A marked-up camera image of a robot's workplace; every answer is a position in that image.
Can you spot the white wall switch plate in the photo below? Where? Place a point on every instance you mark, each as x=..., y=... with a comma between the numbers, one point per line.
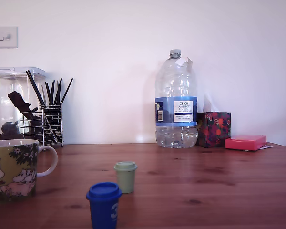
x=12, y=43

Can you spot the cartoon print ceramic mug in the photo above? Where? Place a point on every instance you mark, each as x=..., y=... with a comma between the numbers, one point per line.
x=14, y=167

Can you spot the paper sheet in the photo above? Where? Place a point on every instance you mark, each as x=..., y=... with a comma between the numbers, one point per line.
x=268, y=146

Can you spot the clear storage jar white lid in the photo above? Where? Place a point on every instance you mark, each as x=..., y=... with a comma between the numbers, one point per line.
x=4, y=86

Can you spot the pink flat box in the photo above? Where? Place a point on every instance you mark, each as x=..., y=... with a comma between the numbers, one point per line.
x=245, y=143

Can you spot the white tissue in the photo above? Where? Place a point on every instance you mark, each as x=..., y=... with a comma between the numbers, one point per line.
x=208, y=106

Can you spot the large clear water bottle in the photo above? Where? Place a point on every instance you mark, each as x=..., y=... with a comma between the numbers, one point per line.
x=176, y=83

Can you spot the dark brown kitchen tool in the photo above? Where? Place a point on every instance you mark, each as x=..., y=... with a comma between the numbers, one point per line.
x=19, y=99

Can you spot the blue coffee capsule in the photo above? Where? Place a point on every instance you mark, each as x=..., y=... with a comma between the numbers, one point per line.
x=102, y=210

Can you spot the floral tissue box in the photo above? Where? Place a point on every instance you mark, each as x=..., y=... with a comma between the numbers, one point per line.
x=214, y=128

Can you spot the pale green coffee capsule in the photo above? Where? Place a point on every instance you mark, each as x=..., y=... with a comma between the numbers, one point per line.
x=125, y=179

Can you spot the dark round object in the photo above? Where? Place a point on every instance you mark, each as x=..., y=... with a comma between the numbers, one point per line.
x=8, y=127

